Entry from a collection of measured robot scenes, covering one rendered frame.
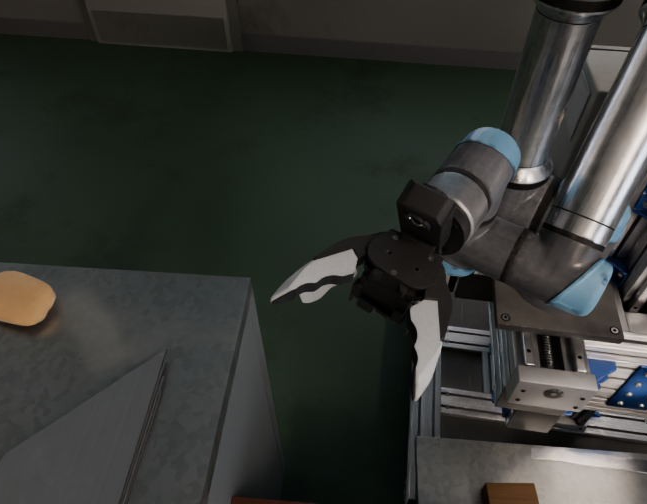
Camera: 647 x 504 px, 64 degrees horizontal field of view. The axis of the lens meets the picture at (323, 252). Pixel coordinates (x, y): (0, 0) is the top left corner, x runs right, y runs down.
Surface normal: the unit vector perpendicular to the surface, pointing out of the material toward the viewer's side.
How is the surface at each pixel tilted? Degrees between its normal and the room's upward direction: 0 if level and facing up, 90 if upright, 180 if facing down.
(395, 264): 8
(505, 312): 0
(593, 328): 0
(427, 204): 29
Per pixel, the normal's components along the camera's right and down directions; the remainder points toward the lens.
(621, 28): -0.15, 0.75
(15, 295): -0.06, -0.51
